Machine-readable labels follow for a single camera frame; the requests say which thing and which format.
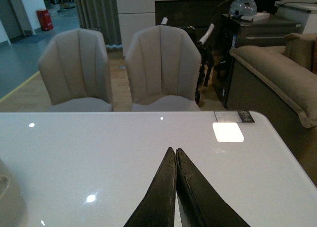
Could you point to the beige chair on left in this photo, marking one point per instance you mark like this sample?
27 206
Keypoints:
76 72

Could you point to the black stroller with white handles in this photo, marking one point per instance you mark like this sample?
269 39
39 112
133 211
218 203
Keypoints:
205 50

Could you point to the white drawer column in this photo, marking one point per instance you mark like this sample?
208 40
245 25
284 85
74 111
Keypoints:
134 15

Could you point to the dark grey cabinet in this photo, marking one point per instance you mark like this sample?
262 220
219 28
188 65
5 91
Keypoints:
247 39

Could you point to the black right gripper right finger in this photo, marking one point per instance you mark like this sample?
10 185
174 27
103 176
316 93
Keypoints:
200 204

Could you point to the beige sofa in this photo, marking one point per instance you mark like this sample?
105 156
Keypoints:
288 74

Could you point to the grey curtain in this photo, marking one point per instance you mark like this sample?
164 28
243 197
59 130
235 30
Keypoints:
100 15

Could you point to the beige chair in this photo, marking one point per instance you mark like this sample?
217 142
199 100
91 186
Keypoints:
163 67
76 72

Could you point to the light blue helmet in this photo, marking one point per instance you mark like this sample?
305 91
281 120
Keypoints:
240 8

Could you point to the red box on floor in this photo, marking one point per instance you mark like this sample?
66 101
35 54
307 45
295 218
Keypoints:
44 19

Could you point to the beige chair on right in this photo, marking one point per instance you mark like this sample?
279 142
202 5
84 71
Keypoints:
163 67

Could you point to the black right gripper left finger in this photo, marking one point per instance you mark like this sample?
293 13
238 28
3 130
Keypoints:
157 208

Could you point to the label sticker on table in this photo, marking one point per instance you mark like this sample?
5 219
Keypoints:
234 116

